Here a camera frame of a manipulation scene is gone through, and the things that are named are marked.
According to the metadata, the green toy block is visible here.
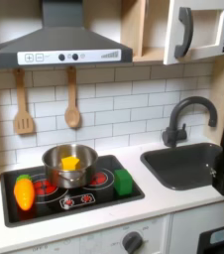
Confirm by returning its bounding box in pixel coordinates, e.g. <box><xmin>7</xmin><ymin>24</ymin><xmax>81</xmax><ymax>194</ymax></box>
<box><xmin>113</xmin><ymin>168</ymin><xmax>134</xmax><ymax>196</ymax></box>

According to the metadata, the steel toy pot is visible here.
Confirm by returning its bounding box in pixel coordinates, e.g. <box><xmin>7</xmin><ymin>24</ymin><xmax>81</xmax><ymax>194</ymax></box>
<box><xmin>42</xmin><ymin>143</ymin><xmax>99</xmax><ymax>190</ymax></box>

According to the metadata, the orange toy carrot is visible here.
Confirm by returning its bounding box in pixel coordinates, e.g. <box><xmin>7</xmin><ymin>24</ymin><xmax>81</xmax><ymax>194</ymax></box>
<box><xmin>13</xmin><ymin>174</ymin><xmax>37</xmax><ymax>211</ymax></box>

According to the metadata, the dark grey sink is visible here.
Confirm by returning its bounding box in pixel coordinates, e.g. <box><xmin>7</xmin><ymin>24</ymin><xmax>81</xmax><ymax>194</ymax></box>
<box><xmin>140</xmin><ymin>142</ymin><xmax>223</xmax><ymax>191</ymax></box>

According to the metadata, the black appliance panel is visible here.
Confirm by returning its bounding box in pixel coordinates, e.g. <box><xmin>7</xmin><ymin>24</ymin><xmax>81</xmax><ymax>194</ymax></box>
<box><xmin>196</xmin><ymin>222</ymin><xmax>224</xmax><ymax>254</ymax></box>

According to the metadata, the dark grey tap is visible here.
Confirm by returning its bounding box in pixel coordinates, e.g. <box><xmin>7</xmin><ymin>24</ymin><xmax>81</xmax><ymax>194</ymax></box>
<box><xmin>162</xmin><ymin>95</ymin><xmax>218</xmax><ymax>148</ymax></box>

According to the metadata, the black stove top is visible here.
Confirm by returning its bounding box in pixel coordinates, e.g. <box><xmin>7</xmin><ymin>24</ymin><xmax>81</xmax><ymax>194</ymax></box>
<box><xmin>0</xmin><ymin>154</ymin><xmax>146</xmax><ymax>228</ymax></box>

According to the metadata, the grey oven knob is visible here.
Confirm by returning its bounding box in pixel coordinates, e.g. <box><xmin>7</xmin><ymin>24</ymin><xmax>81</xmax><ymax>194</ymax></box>
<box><xmin>121</xmin><ymin>231</ymin><xmax>144</xmax><ymax>254</ymax></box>

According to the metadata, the white toy microwave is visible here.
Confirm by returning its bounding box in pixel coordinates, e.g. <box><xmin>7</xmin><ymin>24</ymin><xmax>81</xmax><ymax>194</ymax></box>
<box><xmin>163</xmin><ymin>0</ymin><xmax>224</xmax><ymax>65</ymax></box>

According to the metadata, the yellow toy block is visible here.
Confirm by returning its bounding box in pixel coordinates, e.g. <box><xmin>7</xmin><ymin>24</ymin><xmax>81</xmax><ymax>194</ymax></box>
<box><xmin>60</xmin><ymin>156</ymin><xmax>81</xmax><ymax>172</ymax></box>

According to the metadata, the wooden spoon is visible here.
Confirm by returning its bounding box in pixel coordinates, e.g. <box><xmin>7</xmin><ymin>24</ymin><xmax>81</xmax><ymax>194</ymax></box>
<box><xmin>63</xmin><ymin>65</ymin><xmax>82</xmax><ymax>129</ymax></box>

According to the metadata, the wooden slotted spatula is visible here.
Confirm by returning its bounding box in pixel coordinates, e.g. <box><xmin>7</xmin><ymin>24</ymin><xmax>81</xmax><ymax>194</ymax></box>
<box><xmin>12</xmin><ymin>67</ymin><xmax>35</xmax><ymax>136</ymax></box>

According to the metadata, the grey range hood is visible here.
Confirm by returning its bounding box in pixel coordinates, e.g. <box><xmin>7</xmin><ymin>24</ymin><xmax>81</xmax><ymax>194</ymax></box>
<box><xmin>0</xmin><ymin>0</ymin><xmax>134</xmax><ymax>69</ymax></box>

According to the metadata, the light wooden shelf frame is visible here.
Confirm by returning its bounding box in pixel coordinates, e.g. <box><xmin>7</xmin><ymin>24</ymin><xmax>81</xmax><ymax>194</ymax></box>
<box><xmin>120</xmin><ymin>0</ymin><xmax>224</xmax><ymax>147</ymax></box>

